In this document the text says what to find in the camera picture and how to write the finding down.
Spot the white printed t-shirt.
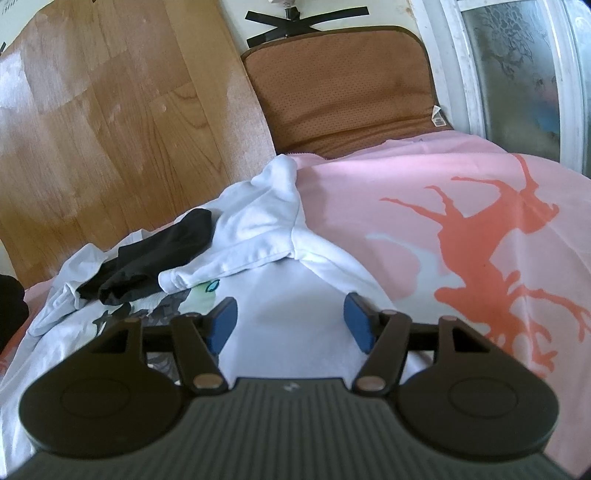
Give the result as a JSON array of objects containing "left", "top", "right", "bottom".
[{"left": 0, "top": 231, "right": 432, "bottom": 416}]

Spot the black cloth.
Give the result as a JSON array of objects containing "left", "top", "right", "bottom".
[{"left": 76, "top": 209, "right": 214, "bottom": 306}]

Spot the dark garment with green cuff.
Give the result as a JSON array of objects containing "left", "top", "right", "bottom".
[{"left": 0, "top": 274, "right": 28, "bottom": 356}]

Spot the brown perforated cushion mat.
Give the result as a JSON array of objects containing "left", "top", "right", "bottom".
[{"left": 241, "top": 25, "right": 451, "bottom": 160}]

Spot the frosted glass window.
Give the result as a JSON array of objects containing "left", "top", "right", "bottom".
[{"left": 411, "top": 0, "right": 591, "bottom": 181}]

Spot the wood-pattern vinyl sheet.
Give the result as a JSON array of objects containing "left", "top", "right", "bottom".
[{"left": 0, "top": 0, "right": 278, "bottom": 282}]

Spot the black tape cross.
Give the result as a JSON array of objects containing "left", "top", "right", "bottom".
[{"left": 246, "top": 6, "right": 372, "bottom": 48}]

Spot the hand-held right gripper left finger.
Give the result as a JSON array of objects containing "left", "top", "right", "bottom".
[{"left": 90, "top": 298, "right": 239, "bottom": 396}]

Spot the pink printed blanket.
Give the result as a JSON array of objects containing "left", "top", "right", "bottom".
[{"left": 0, "top": 128, "right": 591, "bottom": 462}]

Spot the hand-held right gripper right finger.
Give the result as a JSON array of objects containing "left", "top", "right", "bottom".
[{"left": 343, "top": 292, "right": 492, "bottom": 396}]

